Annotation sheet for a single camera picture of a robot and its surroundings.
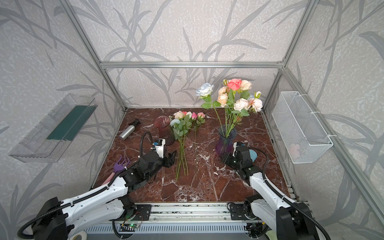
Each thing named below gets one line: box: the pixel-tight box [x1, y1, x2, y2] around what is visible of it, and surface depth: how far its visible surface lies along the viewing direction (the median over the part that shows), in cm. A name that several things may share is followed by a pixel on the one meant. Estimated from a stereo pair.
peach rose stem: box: [217, 86, 229, 138], surface depth 78 cm
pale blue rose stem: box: [195, 83, 224, 130], surface depth 71 cm
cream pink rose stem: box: [237, 80, 253, 100], surface depth 74 cm
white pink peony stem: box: [225, 91, 263, 138], surface depth 71 cm
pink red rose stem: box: [227, 78, 242, 133], surface depth 72 cm
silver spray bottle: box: [119, 118, 141, 140], surface depth 105 cm
